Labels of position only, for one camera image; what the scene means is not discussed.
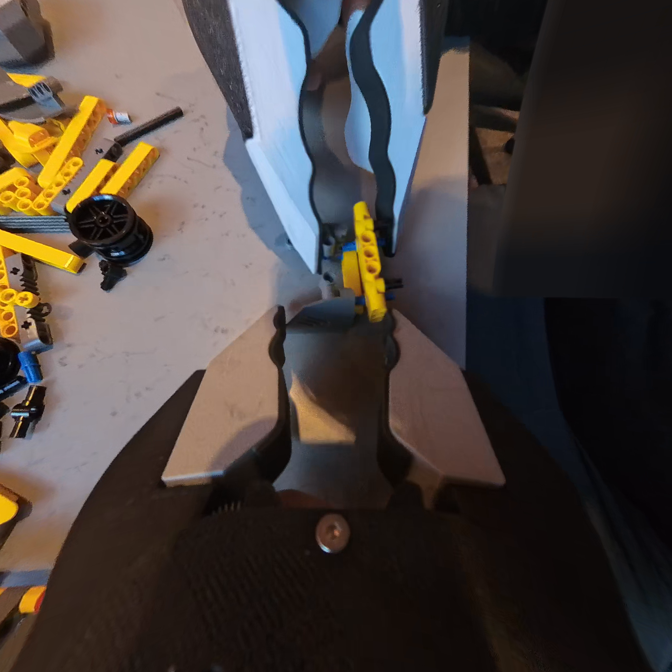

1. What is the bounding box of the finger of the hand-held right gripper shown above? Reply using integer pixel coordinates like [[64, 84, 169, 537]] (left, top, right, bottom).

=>
[[230, 0, 323, 275], [344, 0, 428, 258]]

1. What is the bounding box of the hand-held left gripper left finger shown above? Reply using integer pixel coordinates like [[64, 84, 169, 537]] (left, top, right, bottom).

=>
[[161, 306, 293, 486]]

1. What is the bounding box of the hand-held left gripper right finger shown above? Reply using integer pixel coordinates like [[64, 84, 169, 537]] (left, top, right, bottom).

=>
[[375, 309, 507, 509]]

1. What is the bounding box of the grey striped wedge brick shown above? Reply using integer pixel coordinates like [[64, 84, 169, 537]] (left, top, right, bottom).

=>
[[285, 269, 359, 330]]

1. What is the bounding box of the dark grey wedge brick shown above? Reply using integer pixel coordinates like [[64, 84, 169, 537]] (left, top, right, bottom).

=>
[[320, 222, 351, 261]]

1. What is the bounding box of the yellow short toy beam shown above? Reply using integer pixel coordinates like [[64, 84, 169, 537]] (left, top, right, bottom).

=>
[[340, 241, 364, 297]]

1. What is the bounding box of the grey desk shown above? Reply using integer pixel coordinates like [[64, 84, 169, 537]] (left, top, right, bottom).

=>
[[0, 0, 471, 583]]

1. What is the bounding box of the person's right hand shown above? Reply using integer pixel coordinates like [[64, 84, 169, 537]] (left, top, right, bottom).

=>
[[307, 23, 351, 94]]

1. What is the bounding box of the black pin connector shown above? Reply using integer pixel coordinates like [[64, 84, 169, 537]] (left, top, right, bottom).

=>
[[98, 259, 129, 293]]

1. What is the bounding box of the grey toy battery box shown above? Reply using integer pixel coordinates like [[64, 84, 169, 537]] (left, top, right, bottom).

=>
[[0, 0, 57, 67]]

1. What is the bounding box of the black toy wheel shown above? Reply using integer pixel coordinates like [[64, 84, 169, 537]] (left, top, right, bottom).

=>
[[64, 193, 155, 267], [0, 336, 23, 387]]

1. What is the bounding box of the pile of loose toy bricks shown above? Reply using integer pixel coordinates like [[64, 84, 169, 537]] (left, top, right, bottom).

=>
[[0, 68, 186, 443]]

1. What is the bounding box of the yellow rounded toy panel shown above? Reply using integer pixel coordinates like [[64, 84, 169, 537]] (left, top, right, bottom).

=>
[[0, 483, 23, 527]]

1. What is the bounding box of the partly built yellow toy vehicle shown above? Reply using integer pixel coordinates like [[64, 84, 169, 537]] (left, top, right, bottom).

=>
[[0, 582, 49, 633]]

